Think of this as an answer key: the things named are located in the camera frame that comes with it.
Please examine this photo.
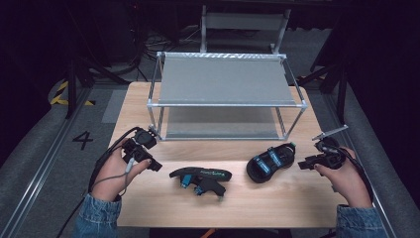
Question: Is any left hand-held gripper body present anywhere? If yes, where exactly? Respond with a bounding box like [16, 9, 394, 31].
[122, 125, 160, 164]

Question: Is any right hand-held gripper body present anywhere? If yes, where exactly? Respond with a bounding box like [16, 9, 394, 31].
[308, 124, 350, 171]

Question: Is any black sandal with blue straps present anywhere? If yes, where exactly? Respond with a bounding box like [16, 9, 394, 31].
[246, 142, 297, 184]
[168, 166, 233, 202]

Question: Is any grey two-tier shoe rack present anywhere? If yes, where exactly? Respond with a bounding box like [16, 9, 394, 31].
[147, 51, 309, 143]

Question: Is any person's right hand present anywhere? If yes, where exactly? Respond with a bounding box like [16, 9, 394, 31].
[313, 147, 373, 209]

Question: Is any person's left hand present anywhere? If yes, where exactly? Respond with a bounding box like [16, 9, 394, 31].
[90, 138, 153, 202]

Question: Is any orange strip under table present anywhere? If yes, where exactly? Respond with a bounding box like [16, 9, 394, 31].
[199, 227, 220, 238]

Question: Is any yellow black hazard tape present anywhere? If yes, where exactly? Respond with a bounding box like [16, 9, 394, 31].
[49, 80, 97, 107]

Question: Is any grey left gripper cable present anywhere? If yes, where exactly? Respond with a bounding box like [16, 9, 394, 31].
[89, 157, 136, 196]

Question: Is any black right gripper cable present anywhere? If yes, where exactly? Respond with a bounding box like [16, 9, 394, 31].
[325, 146, 374, 201]

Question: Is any bundle of floor cables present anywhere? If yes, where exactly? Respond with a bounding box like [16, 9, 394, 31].
[130, 26, 203, 72]

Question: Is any grey metal frame stand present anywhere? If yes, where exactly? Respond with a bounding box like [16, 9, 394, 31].
[199, 4, 292, 56]

